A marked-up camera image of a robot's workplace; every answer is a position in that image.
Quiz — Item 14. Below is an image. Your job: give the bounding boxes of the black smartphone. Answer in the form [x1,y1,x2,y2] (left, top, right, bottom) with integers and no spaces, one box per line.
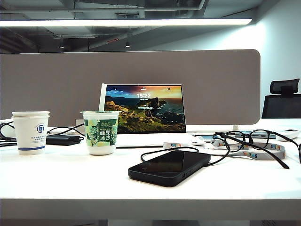
[128,150,212,188]

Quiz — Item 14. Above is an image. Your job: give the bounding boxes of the black charger cable with plug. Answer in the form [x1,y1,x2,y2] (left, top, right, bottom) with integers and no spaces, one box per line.
[140,133,231,169]

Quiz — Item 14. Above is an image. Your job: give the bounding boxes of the beige fabric desk divider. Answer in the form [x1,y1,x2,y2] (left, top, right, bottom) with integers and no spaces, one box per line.
[0,48,261,127]

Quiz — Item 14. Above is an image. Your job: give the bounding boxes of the white laptop with landscape wallpaper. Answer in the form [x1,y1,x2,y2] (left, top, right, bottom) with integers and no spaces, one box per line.
[102,83,200,148]

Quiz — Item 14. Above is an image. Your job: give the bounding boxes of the white drinking straw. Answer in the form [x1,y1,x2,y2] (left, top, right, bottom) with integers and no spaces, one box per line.
[98,82,108,112]

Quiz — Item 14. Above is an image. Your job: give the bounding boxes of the green printed drink cup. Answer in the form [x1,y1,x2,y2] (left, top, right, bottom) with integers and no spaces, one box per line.
[79,110,122,156]

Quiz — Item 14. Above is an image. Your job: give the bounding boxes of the blue white badge card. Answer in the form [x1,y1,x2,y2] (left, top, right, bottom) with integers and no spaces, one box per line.
[195,134,216,142]

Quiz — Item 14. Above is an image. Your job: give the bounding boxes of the black power adapter brick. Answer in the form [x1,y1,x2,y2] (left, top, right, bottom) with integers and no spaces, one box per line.
[46,134,85,146]

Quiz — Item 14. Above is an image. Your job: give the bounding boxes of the long linear ceiling light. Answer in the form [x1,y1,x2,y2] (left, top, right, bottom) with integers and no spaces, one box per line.
[0,18,253,27]

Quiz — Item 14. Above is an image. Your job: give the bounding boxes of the blue grey usb hub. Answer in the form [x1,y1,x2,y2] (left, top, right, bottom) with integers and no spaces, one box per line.
[235,130,276,139]

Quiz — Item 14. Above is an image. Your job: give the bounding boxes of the plain white paper cup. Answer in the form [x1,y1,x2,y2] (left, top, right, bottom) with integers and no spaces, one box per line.
[11,111,51,118]

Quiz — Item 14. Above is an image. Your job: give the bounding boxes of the white paper cup blue logo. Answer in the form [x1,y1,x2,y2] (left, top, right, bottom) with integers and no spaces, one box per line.
[13,115,50,156]

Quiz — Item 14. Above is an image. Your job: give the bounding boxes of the black mesh office chair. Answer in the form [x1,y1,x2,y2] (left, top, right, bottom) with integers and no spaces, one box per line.
[261,78,301,119]

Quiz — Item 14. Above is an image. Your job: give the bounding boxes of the black round eyeglasses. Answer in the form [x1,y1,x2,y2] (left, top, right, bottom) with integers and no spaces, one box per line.
[213,129,301,170]

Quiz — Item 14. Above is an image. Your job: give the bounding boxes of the beige cable box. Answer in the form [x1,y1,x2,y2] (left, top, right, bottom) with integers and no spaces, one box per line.
[75,119,86,134]

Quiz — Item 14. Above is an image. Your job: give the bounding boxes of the black adapter cable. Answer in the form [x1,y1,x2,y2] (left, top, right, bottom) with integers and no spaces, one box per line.
[46,122,86,142]

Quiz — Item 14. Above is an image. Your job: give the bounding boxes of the grey printed lanyard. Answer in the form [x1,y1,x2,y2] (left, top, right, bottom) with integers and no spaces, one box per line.
[163,142,286,161]

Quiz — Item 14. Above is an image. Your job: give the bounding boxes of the black cable bundle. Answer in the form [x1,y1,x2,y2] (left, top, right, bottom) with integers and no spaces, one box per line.
[0,138,18,148]

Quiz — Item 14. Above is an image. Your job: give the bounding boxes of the black looped cable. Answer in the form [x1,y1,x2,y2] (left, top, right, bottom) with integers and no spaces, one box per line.
[0,121,15,139]

